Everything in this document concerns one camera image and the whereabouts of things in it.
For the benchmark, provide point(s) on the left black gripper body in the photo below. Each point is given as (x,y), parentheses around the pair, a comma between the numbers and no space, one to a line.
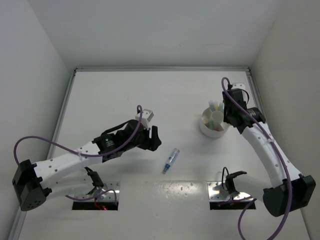
(143,140)

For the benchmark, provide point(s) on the white round divided container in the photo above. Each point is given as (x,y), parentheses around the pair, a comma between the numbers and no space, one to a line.
(218,118)

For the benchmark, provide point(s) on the blue highlighter pen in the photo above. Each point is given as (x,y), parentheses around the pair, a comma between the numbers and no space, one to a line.
(212,105)

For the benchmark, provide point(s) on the clear glue stick blue cap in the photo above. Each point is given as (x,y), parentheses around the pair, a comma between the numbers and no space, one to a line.
(171,159)

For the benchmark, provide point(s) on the pink eraser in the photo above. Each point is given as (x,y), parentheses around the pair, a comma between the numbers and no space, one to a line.
(218,128)

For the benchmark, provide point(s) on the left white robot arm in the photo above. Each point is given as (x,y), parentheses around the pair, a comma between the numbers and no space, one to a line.
(33,182)

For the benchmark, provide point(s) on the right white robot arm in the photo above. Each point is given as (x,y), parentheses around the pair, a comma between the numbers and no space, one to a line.
(281,172)

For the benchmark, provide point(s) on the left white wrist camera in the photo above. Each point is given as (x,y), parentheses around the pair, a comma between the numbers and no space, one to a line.
(147,116)

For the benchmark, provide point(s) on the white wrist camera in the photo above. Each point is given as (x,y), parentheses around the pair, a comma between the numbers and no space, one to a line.
(238,86)
(147,116)

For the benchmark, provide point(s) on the aluminium frame rail right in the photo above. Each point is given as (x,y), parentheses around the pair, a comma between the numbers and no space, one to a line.
(259,104)

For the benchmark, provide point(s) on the aluminium frame rail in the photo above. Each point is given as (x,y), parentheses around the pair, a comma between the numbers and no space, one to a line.
(259,104)
(163,69)
(60,120)

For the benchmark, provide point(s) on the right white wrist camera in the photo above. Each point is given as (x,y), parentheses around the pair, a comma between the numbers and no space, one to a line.
(238,86)

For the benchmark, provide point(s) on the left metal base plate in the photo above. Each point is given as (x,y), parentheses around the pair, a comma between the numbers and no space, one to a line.
(108,193)

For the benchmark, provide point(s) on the metal base plate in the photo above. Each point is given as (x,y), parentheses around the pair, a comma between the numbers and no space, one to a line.
(217,194)
(108,193)

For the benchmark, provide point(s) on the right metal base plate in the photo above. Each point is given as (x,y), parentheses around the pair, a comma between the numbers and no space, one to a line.
(217,194)

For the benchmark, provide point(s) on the aluminium frame rail left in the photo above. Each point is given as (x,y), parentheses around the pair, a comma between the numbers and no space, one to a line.
(60,120)

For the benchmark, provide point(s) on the aluminium frame rail back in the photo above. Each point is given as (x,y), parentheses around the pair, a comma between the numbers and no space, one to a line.
(163,69)

